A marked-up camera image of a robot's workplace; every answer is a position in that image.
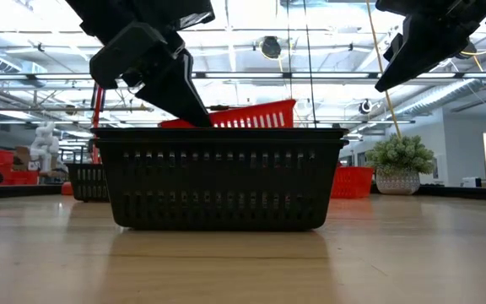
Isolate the thin black frame rod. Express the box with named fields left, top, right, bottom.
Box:
left=285, top=0, right=291, bottom=100
left=302, top=0, right=316, bottom=128

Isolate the yellow hanging cord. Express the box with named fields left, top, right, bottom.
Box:
left=364, top=0, right=403, bottom=139

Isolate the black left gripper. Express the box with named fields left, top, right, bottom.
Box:
left=65, top=0, right=216, bottom=128

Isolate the black overhead camera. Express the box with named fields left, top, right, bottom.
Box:
left=259, top=35, right=283, bottom=60

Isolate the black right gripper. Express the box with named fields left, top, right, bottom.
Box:
left=375, top=0, right=486, bottom=93

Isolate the brown cardboard box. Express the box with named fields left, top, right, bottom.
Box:
left=13, top=146, right=32, bottom=171

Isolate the black slotted plastic basket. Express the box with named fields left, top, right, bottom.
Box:
left=90, top=127, right=348, bottom=142
left=64, top=162, right=110, bottom=203
left=94, top=138, right=350, bottom=232

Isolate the potted green plant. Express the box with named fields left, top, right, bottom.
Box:
left=364, top=133, right=436, bottom=196

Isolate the red slotted plastic basket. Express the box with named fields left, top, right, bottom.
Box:
left=158, top=98, right=298, bottom=129
left=330, top=166, right=375, bottom=200

